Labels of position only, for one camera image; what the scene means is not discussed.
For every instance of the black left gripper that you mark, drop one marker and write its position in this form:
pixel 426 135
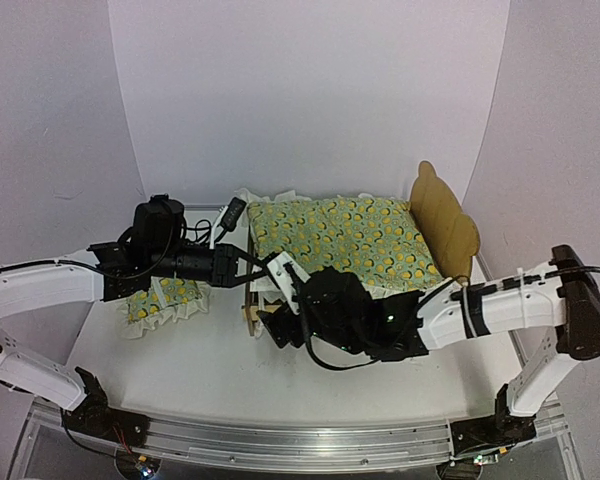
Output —
pixel 225 260

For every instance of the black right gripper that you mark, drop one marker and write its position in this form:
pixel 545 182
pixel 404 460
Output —
pixel 282 324

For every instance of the lemon print bed cushion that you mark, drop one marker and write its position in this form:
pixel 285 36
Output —
pixel 375 238

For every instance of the wooden pet bed frame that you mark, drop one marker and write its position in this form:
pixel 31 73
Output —
pixel 450 233

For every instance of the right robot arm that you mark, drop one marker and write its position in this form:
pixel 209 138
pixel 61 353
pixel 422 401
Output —
pixel 561 296

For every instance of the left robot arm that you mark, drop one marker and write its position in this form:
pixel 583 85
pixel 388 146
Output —
pixel 155 245

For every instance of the small lemon print pillow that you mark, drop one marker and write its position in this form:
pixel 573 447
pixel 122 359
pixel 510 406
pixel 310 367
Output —
pixel 167 300

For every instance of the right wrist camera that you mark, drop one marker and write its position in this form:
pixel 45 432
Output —
pixel 285 273

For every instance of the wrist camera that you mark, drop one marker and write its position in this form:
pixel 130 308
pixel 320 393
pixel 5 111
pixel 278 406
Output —
pixel 226 221
pixel 285 273

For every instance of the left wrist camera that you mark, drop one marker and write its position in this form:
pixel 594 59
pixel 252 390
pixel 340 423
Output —
pixel 226 221

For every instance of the aluminium front rail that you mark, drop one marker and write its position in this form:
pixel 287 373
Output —
pixel 345 448

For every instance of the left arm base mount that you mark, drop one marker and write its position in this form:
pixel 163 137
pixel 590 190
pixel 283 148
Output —
pixel 94 417

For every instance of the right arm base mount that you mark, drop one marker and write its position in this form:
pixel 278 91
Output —
pixel 488 434

